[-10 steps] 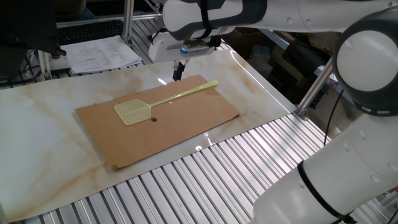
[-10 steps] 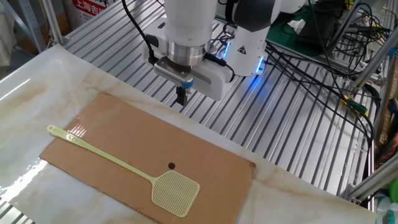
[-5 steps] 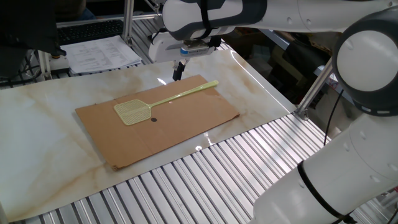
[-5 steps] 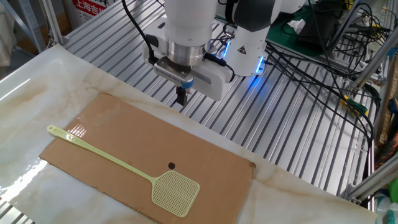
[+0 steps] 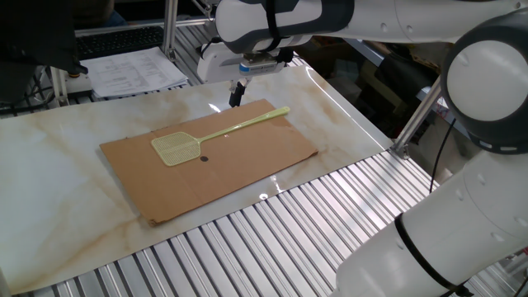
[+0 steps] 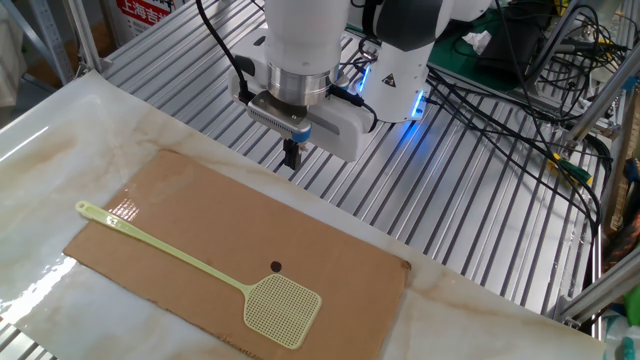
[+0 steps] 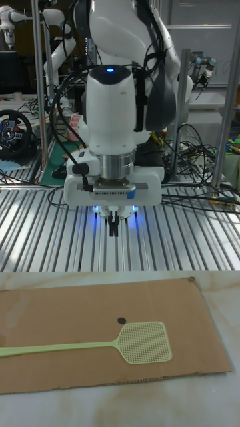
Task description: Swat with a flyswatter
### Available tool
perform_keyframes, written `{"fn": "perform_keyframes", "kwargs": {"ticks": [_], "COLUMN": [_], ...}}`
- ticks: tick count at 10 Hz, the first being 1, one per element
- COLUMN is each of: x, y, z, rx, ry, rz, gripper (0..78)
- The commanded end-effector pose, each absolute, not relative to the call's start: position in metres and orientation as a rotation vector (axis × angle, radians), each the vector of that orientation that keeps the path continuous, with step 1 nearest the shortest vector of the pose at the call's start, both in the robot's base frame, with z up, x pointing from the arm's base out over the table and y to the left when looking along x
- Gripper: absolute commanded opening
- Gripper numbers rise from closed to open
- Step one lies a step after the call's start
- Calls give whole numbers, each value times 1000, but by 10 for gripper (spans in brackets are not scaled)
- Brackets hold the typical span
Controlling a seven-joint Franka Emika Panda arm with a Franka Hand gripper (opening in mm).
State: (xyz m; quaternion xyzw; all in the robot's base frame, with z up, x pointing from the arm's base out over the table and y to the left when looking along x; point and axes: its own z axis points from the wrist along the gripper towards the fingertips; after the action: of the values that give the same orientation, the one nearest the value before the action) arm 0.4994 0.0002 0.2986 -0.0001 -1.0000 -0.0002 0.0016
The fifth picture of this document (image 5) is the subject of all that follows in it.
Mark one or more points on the black monitor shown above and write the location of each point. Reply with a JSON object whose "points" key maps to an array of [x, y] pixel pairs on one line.
{"points": [[33, 37]]}

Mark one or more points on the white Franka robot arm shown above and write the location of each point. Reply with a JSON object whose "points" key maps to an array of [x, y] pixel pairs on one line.
{"points": [[474, 231]]}

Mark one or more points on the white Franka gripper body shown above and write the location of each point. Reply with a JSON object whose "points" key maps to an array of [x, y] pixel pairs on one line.
{"points": [[214, 62]]}

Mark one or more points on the black computer keyboard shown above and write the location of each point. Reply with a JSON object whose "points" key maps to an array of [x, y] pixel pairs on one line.
{"points": [[119, 41]]}

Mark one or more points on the aluminium frame post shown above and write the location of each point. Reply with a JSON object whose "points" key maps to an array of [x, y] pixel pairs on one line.
{"points": [[59, 86], [170, 29], [416, 119]]}

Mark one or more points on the aluminium frame rail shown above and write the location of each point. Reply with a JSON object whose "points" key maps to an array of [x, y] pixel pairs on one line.
{"points": [[136, 25]]}

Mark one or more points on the silver wrist camera blue ends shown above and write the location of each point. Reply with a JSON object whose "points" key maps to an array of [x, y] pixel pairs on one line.
{"points": [[260, 66]]}

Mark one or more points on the seated person dark clothes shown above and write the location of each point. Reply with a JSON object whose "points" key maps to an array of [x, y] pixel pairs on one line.
{"points": [[111, 16]]}

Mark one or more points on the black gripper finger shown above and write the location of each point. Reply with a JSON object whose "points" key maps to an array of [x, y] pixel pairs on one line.
{"points": [[244, 84], [236, 99]]}

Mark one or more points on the brown cardboard sheet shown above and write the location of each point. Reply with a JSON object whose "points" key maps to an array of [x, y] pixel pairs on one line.
{"points": [[231, 173]]}

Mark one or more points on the yellow-green plastic flyswatter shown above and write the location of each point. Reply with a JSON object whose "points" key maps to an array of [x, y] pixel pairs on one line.
{"points": [[177, 147]]}

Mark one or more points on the stack of printed papers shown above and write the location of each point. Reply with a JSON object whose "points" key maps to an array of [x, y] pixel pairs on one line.
{"points": [[132, 72]]}

